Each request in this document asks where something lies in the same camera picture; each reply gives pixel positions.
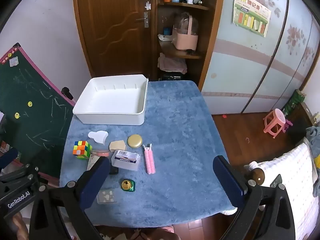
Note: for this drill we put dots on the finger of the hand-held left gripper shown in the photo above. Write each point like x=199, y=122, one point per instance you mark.
x=8, y=156

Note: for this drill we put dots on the white bottle-shaped plastic piece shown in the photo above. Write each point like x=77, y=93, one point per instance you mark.
x=98, y=136

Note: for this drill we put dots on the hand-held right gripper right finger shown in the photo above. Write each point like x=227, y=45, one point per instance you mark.
x=228, y=181

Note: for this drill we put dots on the pink folded cloth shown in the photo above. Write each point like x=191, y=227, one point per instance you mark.
x=172, y=63

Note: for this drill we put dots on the grey cloth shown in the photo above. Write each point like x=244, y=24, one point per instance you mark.
x=313, y=137

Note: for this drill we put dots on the small clear box white bits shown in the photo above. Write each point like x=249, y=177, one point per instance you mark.
x=107, y=196

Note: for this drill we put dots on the white instant camera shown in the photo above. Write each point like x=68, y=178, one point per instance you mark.
x=93, y=162

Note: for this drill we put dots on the brown wooden door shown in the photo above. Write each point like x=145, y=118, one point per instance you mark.
x=112, y=30

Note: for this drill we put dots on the small black case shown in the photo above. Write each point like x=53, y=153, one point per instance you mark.
x=114, y=171

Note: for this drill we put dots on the floral sliding wardrobe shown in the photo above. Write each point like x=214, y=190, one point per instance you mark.
x=250, y=67

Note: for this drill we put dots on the brown wooden knob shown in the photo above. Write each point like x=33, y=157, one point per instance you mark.
x=257, y=176

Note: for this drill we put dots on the brown wooden shelf unit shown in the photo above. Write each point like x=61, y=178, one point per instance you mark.
x=210, y=30

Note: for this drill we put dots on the beige hexagonal block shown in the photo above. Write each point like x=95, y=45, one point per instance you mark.
x=117, y=145

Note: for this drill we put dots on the white quilted cushion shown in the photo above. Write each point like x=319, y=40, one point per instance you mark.
x=295, y=170

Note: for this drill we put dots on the black bag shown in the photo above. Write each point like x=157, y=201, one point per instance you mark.
x=171, y=77

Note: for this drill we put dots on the pink plastic stool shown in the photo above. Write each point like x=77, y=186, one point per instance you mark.
x=277, y=115

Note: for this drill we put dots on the wall poster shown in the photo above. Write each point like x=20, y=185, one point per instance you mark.
x=250, y=15

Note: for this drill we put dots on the colourful puzzle cube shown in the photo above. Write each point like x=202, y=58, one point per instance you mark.
x=82, y=149

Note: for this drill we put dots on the person's left forearm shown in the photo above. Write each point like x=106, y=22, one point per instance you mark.
x=20, y=227

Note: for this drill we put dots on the blue jar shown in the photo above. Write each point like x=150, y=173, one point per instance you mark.
x=166, y=31

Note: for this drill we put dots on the blue fluffy table cloth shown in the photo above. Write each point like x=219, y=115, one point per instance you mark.
x=175, y=130

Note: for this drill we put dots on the pink round tin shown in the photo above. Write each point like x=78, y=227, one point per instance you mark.
x=100, y=153

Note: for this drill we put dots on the gold dome green base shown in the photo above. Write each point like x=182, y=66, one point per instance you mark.
x=127, y=184

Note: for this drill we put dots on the gold round lid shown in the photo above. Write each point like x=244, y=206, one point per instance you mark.
x=135, y=140

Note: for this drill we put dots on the green chalkboard pink frame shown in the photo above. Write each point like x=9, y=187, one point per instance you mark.
x=30, y=120

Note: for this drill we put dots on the white door hook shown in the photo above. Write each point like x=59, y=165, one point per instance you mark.
x=148, y=5

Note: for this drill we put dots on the purple toy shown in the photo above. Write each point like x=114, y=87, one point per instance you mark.
x=288, y=125

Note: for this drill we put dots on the clear plastic box blue label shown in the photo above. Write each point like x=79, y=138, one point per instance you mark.
x=126, y=160

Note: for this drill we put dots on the black chalkboard clamp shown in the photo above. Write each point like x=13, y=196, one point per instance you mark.
x=65, y=90

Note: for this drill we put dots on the pink storage basket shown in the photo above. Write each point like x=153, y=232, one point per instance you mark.
x=185, y=40

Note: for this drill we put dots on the green packet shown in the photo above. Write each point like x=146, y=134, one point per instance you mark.
x=293, y=103

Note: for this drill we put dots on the white plastic tray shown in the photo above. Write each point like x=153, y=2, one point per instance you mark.
x=112, y=100

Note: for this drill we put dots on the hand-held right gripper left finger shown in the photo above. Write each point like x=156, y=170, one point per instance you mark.
x=96, y=180

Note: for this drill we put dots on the white crumpled paper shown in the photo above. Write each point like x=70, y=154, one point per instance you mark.
x=164, y=38

